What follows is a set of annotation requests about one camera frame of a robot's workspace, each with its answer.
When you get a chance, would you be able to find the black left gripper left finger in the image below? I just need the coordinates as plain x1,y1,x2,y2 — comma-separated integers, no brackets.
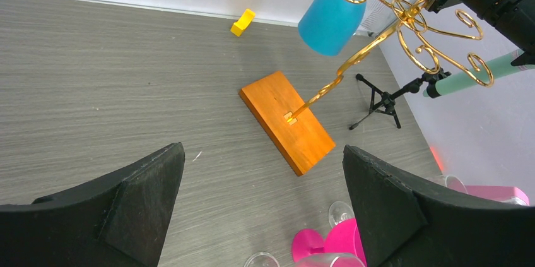
1,143,185,266

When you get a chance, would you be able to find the blue wine glass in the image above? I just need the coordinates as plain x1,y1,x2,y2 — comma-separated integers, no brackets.
298,0,368,56

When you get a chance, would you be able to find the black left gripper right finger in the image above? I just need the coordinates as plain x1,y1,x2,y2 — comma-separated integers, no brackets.
343,145,534,266

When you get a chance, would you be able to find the green microphone on tripod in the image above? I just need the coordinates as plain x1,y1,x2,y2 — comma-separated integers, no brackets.
355,49,534,129

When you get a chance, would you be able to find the clear flute glass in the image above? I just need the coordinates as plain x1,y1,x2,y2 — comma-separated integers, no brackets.
244,252,365,267

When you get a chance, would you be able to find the pink wine glass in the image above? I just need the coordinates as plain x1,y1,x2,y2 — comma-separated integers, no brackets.
291,218,368,266

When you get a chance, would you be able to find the gold wire glass rack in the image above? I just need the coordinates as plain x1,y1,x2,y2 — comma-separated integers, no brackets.
239,0,495,175

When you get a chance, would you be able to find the yellow block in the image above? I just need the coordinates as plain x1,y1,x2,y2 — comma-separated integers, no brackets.
230,9,256,37

